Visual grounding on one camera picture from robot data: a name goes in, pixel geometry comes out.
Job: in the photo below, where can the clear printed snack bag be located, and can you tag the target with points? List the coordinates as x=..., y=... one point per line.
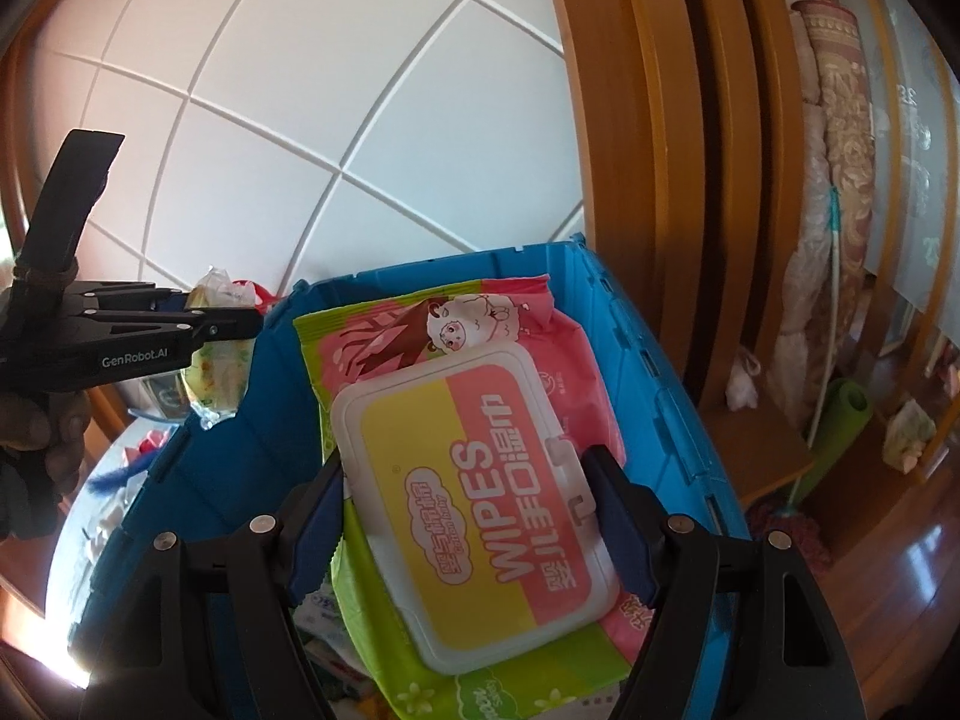
x=217, y=375

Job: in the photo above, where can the blue plastic crate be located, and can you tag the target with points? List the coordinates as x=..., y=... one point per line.
x=660, y=420

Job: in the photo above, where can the pink green wipes pack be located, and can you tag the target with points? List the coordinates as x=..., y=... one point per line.
x=465, y=480

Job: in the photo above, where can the cream crumpled cloth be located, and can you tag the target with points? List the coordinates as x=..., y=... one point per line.
x=907, y=435

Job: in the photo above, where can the white cloth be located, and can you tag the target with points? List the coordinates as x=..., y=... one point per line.
x=742, y=382

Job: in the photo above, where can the mop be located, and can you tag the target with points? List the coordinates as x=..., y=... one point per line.
x=787, y=532

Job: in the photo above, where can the wooden nightstand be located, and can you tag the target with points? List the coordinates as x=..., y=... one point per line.
x=757, y=457

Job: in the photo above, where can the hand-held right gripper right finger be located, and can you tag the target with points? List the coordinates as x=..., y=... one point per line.
x=622, y=529

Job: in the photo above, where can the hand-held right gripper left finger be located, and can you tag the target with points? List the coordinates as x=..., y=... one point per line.
x=319, y=532

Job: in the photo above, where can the green rolled mat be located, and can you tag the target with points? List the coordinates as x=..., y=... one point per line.
x=840, y=420

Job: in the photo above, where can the white printed packet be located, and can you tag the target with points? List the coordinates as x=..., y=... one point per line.
x=330, y=637

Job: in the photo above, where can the person's left hand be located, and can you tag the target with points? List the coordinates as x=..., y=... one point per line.
x=60, y=435

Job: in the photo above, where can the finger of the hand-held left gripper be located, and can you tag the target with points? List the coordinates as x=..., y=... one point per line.
x=229, y=326
x=176, y=300

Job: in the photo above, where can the wooden headboard frame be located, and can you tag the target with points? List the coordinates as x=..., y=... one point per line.
x=637, y=165

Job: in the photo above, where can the rolled patterned carpet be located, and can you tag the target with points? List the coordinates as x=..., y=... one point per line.
x=840, y=165

